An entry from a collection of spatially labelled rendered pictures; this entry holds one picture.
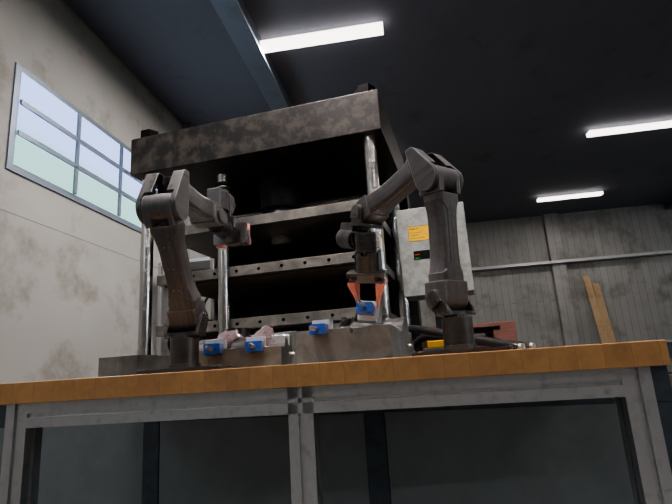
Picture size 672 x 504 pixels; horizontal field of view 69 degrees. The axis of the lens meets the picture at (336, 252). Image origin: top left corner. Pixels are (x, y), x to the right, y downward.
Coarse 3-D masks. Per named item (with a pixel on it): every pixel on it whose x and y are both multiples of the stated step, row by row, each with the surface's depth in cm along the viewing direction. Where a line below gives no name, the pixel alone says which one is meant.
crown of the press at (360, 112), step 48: (144, 144) 251; (192, 144) 243; (240, 144) 235; (288, 144) 228; (336, 144) 230; (384, 144) 233; (240, 192) 283; (288, 192) 262; (336, 192) 293; (288, 240) 261
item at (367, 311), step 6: (360, 300) 123; (360, 306) 128; (366, 306) 127; (372, 306) 127; (360, 312) 128; (366, 312) 127; (372, 312) 127; (378, 312) 133; (360, 318) 131; (366, 318) 130; (372, 318) 130
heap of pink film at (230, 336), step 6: (264, 330) 151; (270, 330) 152; (222, 336) 148; (228, 336) 147; (234, 336) 148; (240, 336) 153; (252, 336) 150; (258, 336) 146; (270, 336) 148; (228, 342) 145
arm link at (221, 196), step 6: (210, 192) 136; (216, 192) 136; (222, 192) 138; (228, 192) 140; (210, 198) 136; (216, 198) 136; (222, 198) 138; (228, 198) 140; (222, 204) 136; (228, 204) 139; (222, 210) 131; (228, 210) 139; (222, 216) 131; (222, 222) 131
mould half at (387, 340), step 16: (400, 320) 155; (304, 336) 133; (320, 336) 132; (336, 336) 131; (352, 336) 130; (368, 336) 128; (384, 336) 127; (400, 336) 144; (304, 352) 132; (320, 352) 131; (336, 352) 130; (352, 352) 129; (368, 352) 128; (384, 352) 126; (400, 352) 140
